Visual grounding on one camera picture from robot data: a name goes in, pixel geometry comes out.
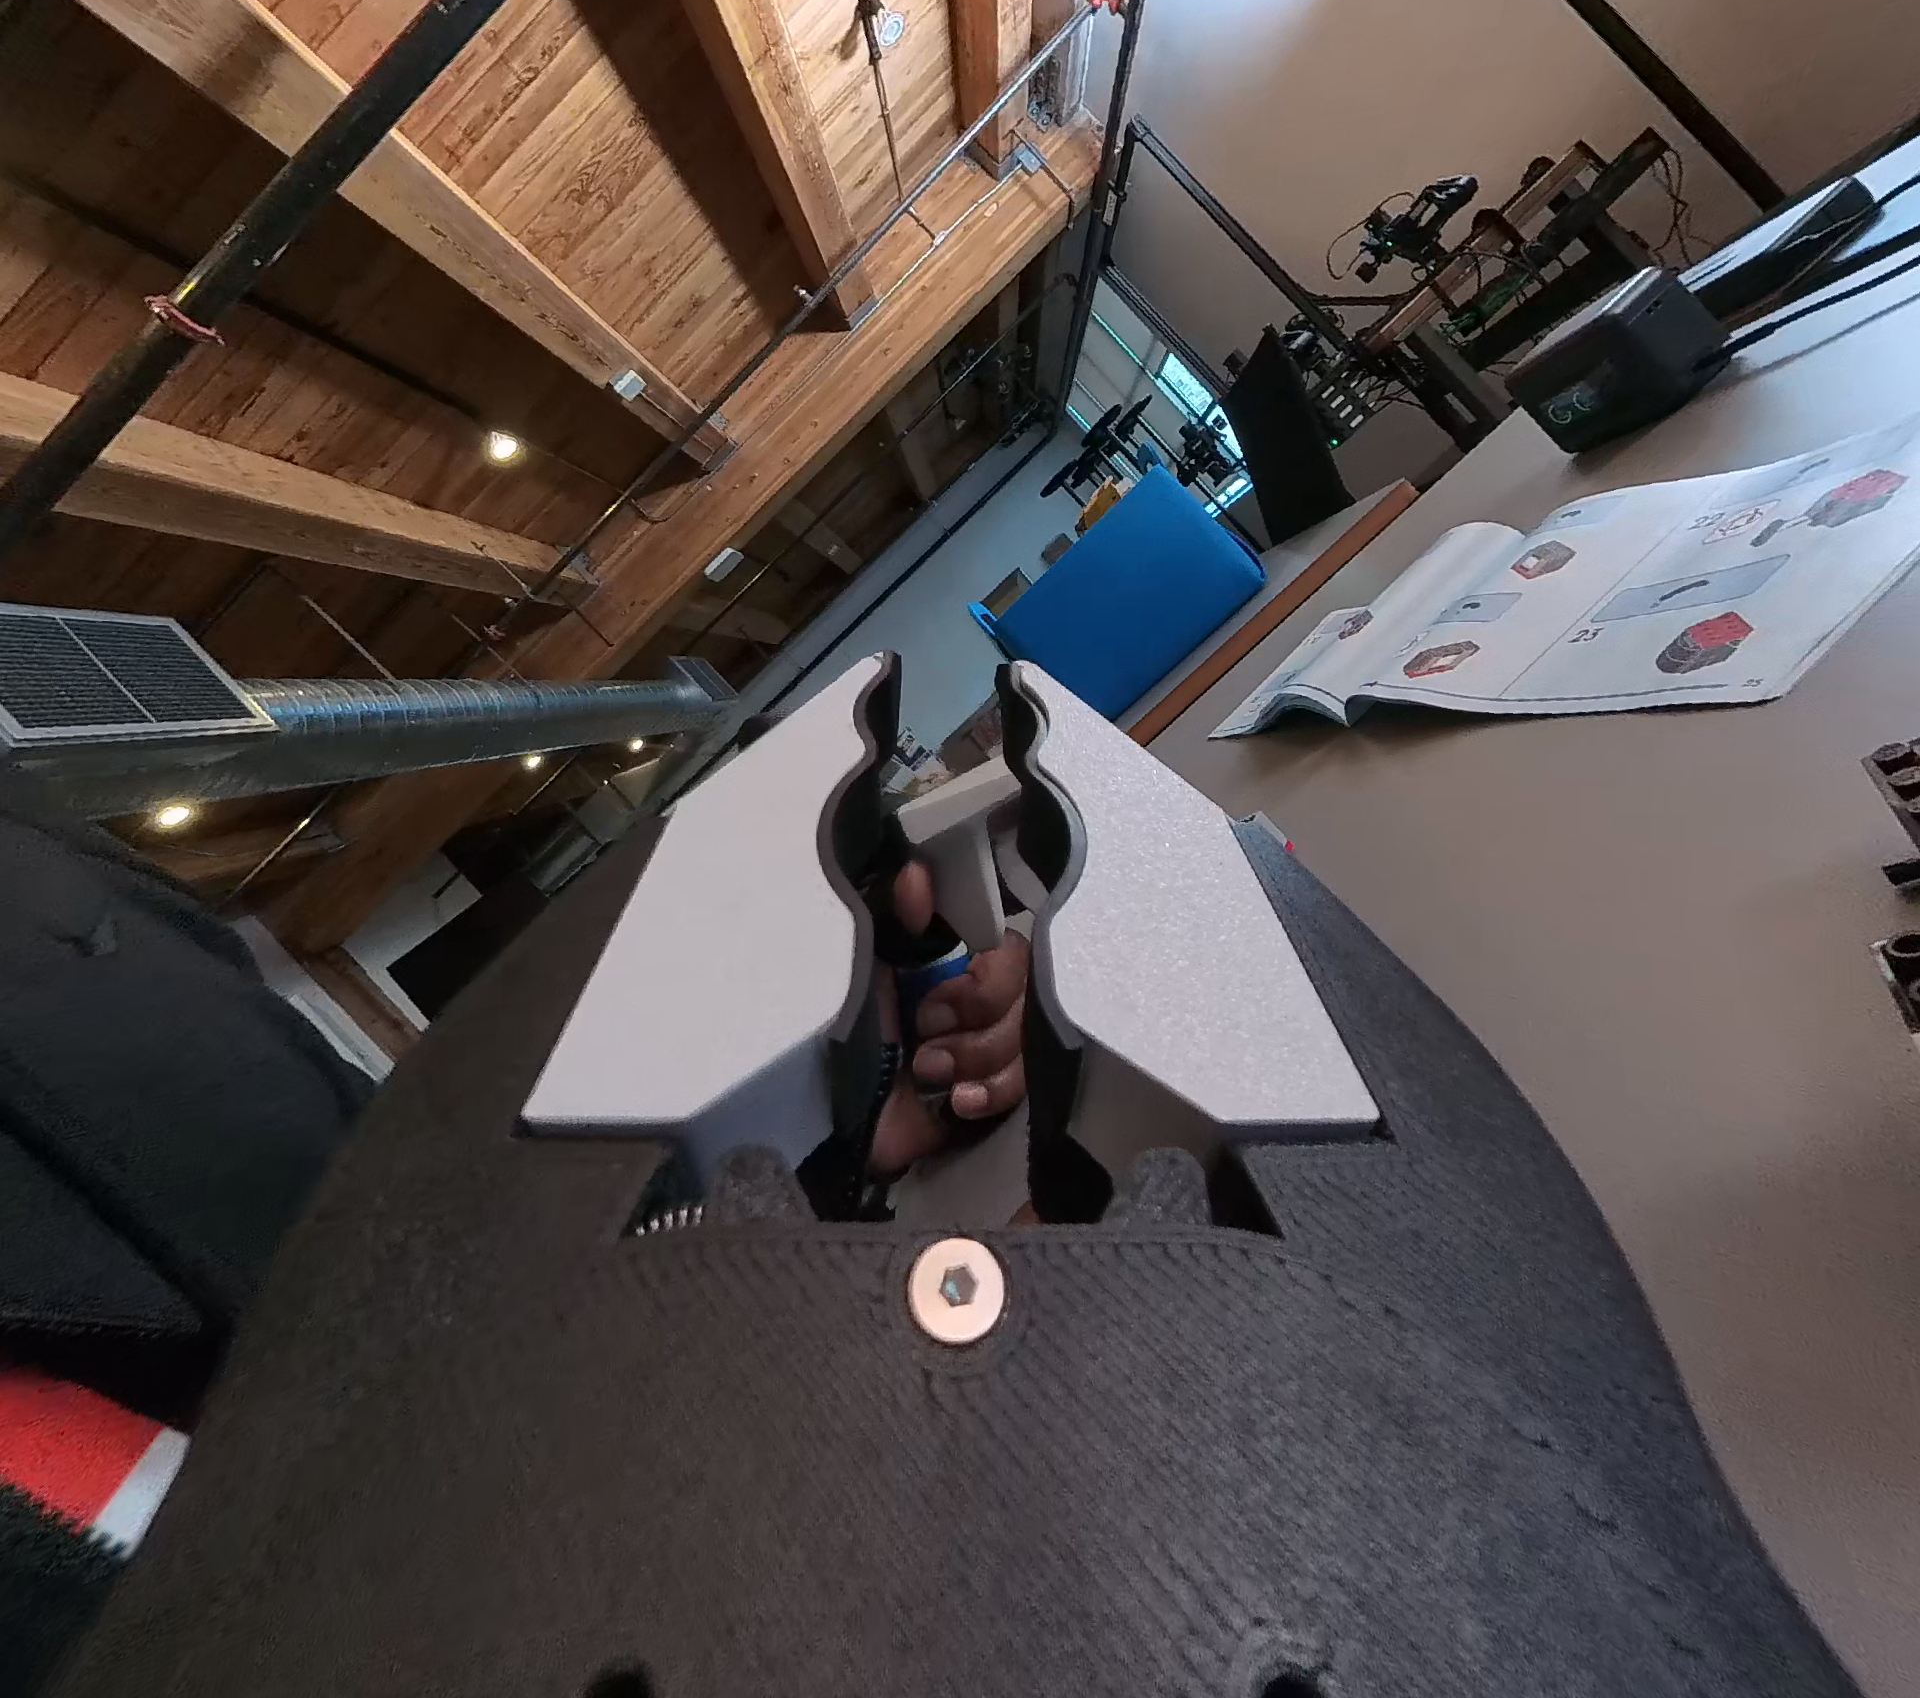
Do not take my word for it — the grey desk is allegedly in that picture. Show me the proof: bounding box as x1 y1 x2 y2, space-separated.
1139 229 1920 1698

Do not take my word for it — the dark power station with screen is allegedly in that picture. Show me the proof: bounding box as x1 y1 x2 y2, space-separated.
1503 264 1734 459

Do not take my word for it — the blue felt storage box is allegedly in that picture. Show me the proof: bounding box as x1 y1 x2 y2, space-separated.
966 470 1266 726

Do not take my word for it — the person's left hand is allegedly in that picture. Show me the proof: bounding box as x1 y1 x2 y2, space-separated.
866 860 1038 1188

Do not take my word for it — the black toy brick assembly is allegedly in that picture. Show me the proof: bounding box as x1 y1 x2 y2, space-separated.
1860 739 1920 1033

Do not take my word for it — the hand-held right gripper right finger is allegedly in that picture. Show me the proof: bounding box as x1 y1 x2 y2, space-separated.
993 661 1382 1149

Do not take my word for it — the silver air duct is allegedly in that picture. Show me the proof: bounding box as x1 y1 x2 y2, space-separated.
0 662 751 817

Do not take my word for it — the black cable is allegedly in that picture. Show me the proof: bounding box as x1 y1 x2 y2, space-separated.
1723 229 1920 366

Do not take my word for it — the black ceiling pipe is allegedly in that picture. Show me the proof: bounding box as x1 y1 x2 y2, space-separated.
0 0 707 560

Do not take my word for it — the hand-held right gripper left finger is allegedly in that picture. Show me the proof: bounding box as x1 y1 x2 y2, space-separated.
517 653 905 1158

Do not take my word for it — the black robot arm with camera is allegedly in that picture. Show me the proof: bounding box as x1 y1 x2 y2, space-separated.
1321 173 1480 282

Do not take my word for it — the wood edged table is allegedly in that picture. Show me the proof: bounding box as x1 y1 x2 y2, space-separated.
1115 480 1420 749

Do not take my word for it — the open instruction booklet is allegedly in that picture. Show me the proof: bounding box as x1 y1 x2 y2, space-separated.
1212 414 1920 741

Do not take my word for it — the black workbench with cables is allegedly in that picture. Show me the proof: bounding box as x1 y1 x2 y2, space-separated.
1320 131 1681 448

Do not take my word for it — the ceiling vent grille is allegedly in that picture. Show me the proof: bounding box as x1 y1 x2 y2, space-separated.
0 607 280 749

